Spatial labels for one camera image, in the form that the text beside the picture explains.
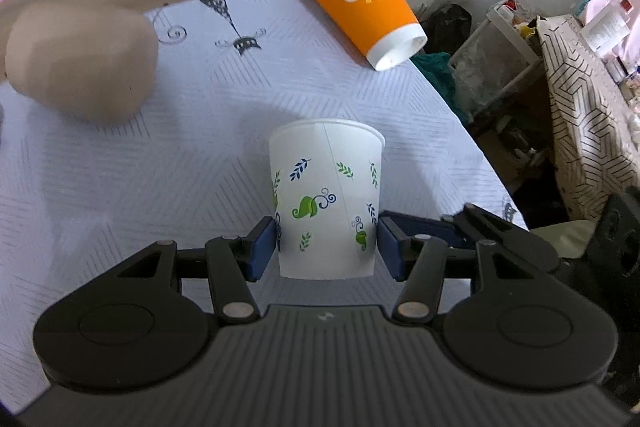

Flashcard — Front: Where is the white leaf-print paper cup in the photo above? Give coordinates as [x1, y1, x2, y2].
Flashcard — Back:
[269, 118, 385, 281]

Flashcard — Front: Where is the beige tumbler cup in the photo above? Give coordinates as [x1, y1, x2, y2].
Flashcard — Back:
[6, 2, 158, 124]

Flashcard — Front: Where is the white patterned tablecloth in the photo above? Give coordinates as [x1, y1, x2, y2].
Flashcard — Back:
[1, 0, 522, 412]

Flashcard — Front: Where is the clear plastic storage bin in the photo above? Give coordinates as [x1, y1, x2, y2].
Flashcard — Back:
[449, 4, 541, 118]

